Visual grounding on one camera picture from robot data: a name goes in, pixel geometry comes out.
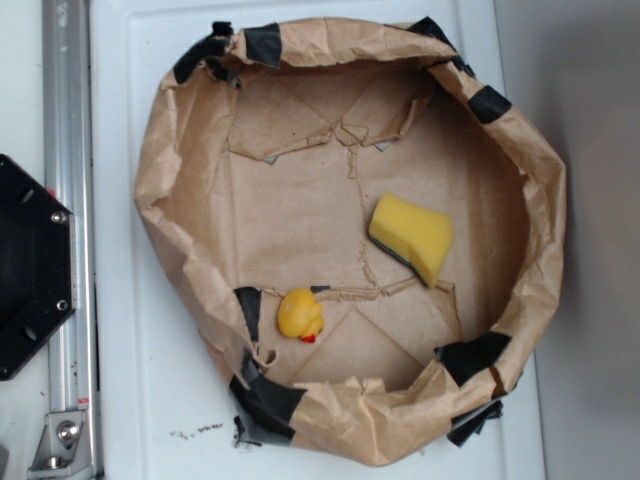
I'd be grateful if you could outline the white plastic board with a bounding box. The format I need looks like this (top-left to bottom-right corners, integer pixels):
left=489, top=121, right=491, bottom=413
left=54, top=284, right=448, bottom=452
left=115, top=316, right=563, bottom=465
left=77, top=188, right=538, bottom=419
left=89, top=1, right=545, bottom=479

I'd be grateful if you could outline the yellow and green sponge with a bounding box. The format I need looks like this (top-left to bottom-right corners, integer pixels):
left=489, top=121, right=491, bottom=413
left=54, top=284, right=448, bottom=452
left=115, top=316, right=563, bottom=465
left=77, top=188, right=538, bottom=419
left=368, top=193, right=454, bottom=288

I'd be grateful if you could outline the aluminium extrusion rail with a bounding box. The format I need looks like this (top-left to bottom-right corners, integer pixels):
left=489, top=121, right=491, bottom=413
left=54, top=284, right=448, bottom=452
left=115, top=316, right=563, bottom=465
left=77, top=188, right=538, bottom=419
left=42, top=1, right=104, bottom=479

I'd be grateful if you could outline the brown paper bag tray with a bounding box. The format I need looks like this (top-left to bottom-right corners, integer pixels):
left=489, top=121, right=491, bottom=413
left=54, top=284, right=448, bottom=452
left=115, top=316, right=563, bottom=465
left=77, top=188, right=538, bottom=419
left=134, top=18, right=566, bottom=466

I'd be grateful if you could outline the yellow rubber duck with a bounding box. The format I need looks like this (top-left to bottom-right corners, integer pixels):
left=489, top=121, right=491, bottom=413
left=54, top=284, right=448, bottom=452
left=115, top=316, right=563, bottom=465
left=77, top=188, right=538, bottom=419
left=277, top=288, right=324, bottom=343

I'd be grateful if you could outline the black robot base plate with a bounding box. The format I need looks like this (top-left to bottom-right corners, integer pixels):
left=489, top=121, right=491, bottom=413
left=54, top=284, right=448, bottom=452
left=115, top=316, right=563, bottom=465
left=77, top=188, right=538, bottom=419
left=1, top=155, right=76, bottom=381

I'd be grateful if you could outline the metal corner bracket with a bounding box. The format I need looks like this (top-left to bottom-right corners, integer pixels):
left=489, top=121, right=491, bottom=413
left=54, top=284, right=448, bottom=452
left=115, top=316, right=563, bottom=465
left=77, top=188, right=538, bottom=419
left=27, top=410, right=93, bottom=479

